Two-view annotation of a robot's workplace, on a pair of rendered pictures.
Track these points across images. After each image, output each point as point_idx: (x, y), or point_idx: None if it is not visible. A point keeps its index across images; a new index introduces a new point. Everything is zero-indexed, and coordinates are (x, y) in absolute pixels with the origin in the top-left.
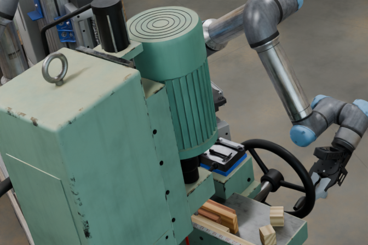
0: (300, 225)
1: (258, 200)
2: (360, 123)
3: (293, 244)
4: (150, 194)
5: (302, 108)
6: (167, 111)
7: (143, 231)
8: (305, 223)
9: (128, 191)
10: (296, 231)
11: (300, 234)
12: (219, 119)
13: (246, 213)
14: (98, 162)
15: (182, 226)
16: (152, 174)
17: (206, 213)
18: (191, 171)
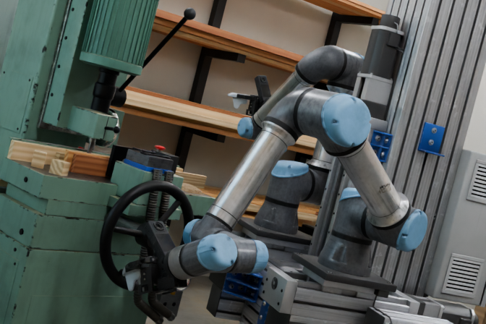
0: (41, 173)
1: (121, 223)
2: (192, 244)
3: (27, 176)
4: (38, 34)
5: (214, 201)
6: (84, 3)
7: (26, 56)
8: (42, 176)
9: (33, 16)
10: (35, 171)
11: (35, 178)
12: (307, 289)
13: (83, 176)
14: None
15: (53, 111)
16: (45, 22)
17: None
18: (93, 96)
